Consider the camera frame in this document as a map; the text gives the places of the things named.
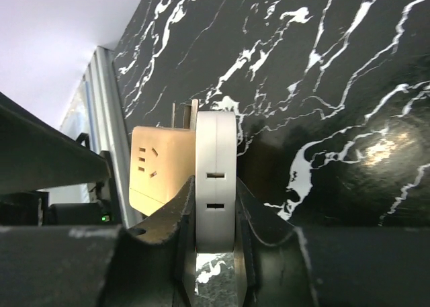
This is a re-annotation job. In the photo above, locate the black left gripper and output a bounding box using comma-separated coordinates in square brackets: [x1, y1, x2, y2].
[1, 96, 123, 306]

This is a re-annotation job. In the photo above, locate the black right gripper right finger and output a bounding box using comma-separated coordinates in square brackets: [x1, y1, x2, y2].
[234, 179, 318, 306]

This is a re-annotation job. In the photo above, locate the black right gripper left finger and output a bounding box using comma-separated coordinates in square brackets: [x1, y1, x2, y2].
[97, 177, 196, 306]

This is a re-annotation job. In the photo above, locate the beige cube socket adapter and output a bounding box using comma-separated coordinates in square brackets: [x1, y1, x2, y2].
[129, 99, 199, 216]

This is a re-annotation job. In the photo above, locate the white plug adapter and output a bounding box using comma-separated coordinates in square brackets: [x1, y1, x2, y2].
[195, 111, 237, 253]

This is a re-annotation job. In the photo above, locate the aluminium frame rail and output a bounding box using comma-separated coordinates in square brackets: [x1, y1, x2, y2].
[46, 47, 139, 229]

